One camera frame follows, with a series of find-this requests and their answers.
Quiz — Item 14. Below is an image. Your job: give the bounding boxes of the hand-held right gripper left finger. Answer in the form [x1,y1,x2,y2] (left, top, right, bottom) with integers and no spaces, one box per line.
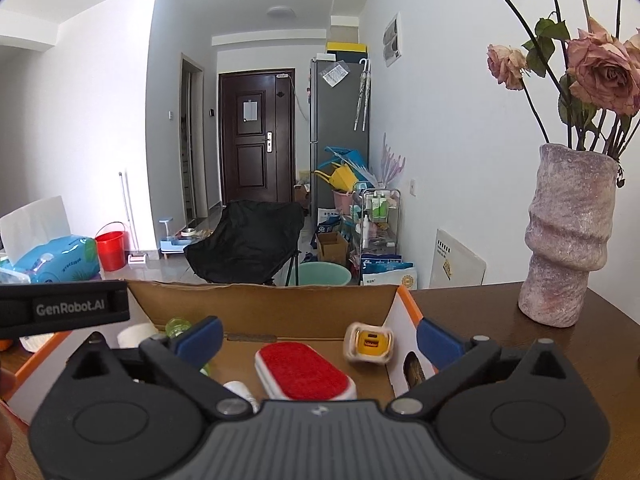
[65,316,253,421]

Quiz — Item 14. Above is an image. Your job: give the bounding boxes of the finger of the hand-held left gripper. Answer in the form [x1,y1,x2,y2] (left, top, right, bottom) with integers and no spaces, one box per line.
[112,281,130,323]

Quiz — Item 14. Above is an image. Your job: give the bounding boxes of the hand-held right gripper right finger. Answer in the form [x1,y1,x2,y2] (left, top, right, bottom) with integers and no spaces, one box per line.
[387,317,571,420]

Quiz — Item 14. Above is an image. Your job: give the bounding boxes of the green spray bottle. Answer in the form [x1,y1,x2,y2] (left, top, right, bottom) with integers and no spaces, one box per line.
[165,316,211,376]

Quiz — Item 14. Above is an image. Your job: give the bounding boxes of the small white spray bottle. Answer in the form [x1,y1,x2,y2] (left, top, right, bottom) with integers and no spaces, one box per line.
[223,381,259,413]

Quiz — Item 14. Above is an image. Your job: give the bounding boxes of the cream charger plug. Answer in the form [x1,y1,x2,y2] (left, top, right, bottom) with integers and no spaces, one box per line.
[345,321,396,365]

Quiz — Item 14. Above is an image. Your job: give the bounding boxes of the red cardboard box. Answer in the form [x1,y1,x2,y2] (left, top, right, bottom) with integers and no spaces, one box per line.
[7,280,441,426]

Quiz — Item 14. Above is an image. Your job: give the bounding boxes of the red and white lint brush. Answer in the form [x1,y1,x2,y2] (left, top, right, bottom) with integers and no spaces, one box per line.
[255,342,357,402]

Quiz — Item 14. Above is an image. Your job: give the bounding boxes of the blue tissue pack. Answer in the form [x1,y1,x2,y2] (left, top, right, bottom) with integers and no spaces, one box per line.
[0,195,99,286]

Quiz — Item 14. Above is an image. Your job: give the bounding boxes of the red bucket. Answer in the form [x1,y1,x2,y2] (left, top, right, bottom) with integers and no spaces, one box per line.
[95,231,126,272]

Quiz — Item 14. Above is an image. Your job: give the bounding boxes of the white mop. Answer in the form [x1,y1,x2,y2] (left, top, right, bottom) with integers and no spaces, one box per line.
[117,171,148,265]

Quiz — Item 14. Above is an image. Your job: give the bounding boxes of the blue pet feeder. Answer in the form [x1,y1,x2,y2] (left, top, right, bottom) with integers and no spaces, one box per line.
[159,217,198,260]

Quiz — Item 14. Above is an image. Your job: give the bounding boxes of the white flat board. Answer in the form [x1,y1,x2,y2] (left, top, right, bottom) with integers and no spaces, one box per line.
[428,228,487,289]

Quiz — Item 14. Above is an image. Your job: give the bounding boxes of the white and blue sack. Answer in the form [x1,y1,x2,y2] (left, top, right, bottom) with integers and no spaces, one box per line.
[361,255,418,291]

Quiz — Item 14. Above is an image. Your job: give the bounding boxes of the black folding chair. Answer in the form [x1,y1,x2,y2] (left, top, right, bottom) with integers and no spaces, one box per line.
[184,200,305,287]

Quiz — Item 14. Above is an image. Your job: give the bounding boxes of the metal trolley rack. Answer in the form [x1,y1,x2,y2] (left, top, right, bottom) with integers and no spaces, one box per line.
[351,183,402,281]

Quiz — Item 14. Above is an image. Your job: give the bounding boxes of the green plastic basin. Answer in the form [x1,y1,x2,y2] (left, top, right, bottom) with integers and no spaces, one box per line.
[298,261,352,287]

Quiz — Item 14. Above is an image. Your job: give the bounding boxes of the small brown cardboard box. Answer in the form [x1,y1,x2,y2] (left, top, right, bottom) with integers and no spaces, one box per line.
[316,231,349,266]

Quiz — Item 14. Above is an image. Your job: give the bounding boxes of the pink stone vase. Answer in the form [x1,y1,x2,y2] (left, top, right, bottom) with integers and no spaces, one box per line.
[518,143,626,328]

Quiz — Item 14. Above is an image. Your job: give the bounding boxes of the blue and white bag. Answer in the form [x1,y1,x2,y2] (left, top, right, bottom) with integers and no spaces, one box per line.
[317,208,343,233]

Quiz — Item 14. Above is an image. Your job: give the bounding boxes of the pink bucket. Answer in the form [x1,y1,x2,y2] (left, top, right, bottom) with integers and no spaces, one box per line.
[332,189,355,216]

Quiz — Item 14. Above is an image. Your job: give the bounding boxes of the dark brown entrance door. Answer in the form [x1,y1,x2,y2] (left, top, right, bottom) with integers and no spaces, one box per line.
[218,69,296,206]

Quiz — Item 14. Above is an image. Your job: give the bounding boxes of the blue and yellow folded bags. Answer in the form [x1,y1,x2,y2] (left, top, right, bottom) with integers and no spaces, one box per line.
[314,146,376,191]

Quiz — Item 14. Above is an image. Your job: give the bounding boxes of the grey refrigerator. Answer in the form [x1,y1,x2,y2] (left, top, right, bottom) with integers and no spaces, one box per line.
[309,57,371,233]

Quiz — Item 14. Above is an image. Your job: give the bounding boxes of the white hanging umbrellas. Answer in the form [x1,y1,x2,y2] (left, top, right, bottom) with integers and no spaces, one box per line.
[354,58,373,132]

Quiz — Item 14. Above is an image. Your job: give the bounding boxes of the clear plastic bag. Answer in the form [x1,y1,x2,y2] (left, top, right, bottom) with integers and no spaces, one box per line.
[320,62,350,86]

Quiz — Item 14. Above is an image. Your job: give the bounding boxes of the yellow and black box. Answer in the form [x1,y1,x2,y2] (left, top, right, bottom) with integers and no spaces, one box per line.
[326,41,369,59]

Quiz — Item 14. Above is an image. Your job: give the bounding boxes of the bunch of dried pink roses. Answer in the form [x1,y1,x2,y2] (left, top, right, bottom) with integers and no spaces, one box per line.
[407,0,640,161]

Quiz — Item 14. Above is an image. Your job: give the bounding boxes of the purple flower wall decoration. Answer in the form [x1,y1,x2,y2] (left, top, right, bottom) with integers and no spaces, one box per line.
[380,132,407,183]

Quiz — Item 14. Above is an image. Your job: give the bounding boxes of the white wall panel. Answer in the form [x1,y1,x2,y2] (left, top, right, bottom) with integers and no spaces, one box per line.
[382,12,402,68]

